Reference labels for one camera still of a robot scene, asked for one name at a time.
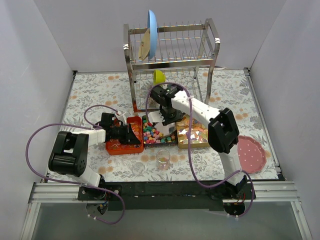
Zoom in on light blue plate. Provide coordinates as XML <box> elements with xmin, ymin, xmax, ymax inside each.
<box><xmin>147</xmin><ymin>9</ymin><xmax>158</xmax><ymax>60</ymax></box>

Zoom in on pink polka dot plate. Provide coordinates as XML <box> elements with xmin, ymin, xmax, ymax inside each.
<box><xmin>237</xmin><ymin>135</ymin><xmax>267</xmax><ymax>174</ymax></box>

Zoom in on metal scoop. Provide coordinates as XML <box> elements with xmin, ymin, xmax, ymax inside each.
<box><xmin>154</xmin><ymin>122</ymin><xmax>176</xmax><ymax>137</ymax></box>

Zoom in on star candy tin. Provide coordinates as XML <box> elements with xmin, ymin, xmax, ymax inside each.
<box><xmin>142</xmin><ymin>115</ymin><xmax>178</xmax><ymax>149</ymax></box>

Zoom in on steel two-tier dish rack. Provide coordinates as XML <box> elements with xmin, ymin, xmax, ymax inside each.
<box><xmin>123</xmin><ymin>18</ymin><xmax>221</xmax><ymax>115</ymax></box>

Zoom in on patterned ceramic bowl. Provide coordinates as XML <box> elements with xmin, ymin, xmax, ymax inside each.
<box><xmin>147</xmin><ymin>97</ymin><xmax>157</xmax><ymax>108</ymax></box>

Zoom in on gold tin of candies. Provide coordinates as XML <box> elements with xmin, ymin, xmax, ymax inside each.
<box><xmin>176</xmin><ymin>115</ymin><xmax>210</xmax><ymax>149</ymax></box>

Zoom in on clear jar lid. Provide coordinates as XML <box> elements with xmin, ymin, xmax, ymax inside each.
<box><xmin>131</xmin><ymin>162</ymin><xmax>146</xmax><ymax>176</ymax></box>

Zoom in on beige plate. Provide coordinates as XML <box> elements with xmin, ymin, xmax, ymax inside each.
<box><xmin>138</xmin><ymin>28</ymin><xmax>151</xmax><ymax>61</ymax></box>

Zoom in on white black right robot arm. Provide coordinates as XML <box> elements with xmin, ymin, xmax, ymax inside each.
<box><xmin>145</xmin><ymin>83</ymin><xmax>250</xmax><ymax>199</ymax></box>

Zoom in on aluminium frame rail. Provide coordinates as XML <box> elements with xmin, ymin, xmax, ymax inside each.
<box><xmin>28</xmin><ymin>181</ymin><xmax>312</xmax><ymax>240</ymax></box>

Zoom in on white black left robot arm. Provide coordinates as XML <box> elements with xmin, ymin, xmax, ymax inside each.
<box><xmin>48</xmin><ymin>112</ymin><xmax>143</xmax><ymax>200</ymax></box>

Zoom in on orange lollipop candy tin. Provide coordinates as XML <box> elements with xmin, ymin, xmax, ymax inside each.
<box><xmin>105</xmin><ymin>116</ymin><xmax>144</xmax><ymax>156</ymax></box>

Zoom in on clear glass jar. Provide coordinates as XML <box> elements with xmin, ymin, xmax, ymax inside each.
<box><xmin>156</xmin><ymin>149</ymin><xmax>171</xmax><ymax>170</ymax></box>

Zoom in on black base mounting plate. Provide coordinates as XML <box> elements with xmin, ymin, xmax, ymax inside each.
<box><xmin>77</xmin><ymin>181</ymin><xmax>256</xmax><ymax>211</ymax></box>

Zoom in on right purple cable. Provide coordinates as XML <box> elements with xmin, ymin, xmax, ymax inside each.
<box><xmin>144</xmin><ymin>82</ymin><xmax>256</xmax><ymax>217</ymax></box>

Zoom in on yellow-green bowl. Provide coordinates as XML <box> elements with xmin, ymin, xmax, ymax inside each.
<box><xmin>153</xmin><ymin>69</ymin><xmax>166</xmax><ymax>86</ymax></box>

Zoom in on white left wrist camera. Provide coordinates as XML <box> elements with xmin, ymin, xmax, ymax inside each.
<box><xmin>116</xmin><ymin>111</ymin><xmax>130</xmax><ymax>125</ymax></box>

